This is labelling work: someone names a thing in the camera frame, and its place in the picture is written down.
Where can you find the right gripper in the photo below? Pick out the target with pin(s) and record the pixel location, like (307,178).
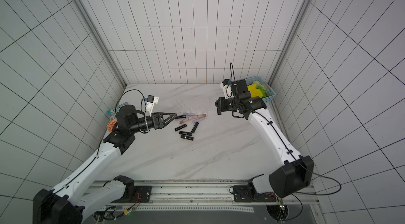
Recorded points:
(219,105)

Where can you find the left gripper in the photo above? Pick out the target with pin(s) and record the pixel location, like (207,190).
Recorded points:
(158,116)

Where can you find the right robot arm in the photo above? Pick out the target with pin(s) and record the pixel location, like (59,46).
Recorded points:
(290,171)

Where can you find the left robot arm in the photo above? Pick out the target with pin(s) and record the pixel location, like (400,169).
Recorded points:
(67,202)

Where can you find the clear acrylic lipstick organizer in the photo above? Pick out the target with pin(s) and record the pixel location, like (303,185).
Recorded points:
(192,104)

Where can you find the black lipstick lowest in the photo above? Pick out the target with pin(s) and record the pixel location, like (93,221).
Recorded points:
(187,137)

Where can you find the lilac lip gloss tube lower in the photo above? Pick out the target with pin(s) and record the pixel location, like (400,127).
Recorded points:
(199,119)

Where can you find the teal plastic basket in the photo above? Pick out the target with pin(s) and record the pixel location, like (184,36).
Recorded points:
(270,91)

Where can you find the green candy packet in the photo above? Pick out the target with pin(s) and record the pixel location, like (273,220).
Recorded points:
(112,112)

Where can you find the orange patterned cup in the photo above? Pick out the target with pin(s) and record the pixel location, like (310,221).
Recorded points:
(111,124)

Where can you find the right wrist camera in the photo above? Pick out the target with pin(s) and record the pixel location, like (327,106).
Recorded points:
(226,86)

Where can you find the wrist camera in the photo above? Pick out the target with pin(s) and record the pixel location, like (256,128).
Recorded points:
(150,102)
(226,86)

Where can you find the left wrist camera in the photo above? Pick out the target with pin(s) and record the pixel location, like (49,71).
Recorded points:
(150,102)

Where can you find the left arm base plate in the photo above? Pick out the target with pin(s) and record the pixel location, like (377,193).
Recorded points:
(139,194)

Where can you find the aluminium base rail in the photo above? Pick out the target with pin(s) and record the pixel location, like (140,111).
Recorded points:
(204,195)

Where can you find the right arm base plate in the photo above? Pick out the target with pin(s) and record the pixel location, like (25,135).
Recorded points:
(247,194)

